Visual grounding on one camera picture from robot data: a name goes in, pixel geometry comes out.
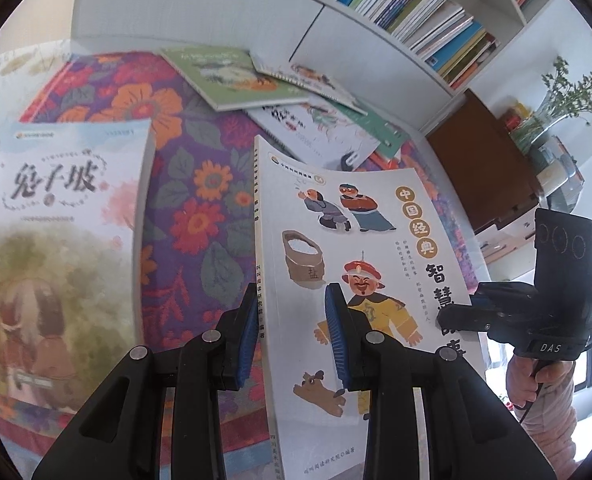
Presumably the white wisdom stories book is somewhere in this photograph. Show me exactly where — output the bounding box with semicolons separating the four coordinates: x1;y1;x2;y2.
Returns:
255;139;484;479

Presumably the rabbit slope book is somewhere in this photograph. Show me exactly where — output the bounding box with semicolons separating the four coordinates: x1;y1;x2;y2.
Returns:
0;119;156;413

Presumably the dark green cover book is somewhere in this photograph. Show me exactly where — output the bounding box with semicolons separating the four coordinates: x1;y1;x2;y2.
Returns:
334;103;410;160

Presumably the green world history book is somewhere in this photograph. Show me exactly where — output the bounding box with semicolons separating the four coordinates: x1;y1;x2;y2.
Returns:
160;46;309;112

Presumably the right hand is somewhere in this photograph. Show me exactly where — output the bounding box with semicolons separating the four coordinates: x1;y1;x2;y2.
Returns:
505;354;574;408

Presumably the brown wooden cabinet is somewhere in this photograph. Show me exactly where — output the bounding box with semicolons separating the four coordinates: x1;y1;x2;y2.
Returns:
427;90;544;233

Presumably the floral quilted mat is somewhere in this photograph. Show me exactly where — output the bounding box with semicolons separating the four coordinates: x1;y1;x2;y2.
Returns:
0;44;477;479

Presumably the glass vase with plant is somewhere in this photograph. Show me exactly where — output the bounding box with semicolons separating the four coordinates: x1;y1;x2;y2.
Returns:
509;55;592;155

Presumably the white illustrated book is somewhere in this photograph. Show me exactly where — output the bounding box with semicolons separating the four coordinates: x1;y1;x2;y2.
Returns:
246;99;381;171

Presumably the white bookshelf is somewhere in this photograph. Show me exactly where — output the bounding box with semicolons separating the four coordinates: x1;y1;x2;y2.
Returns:
72;0;562;134

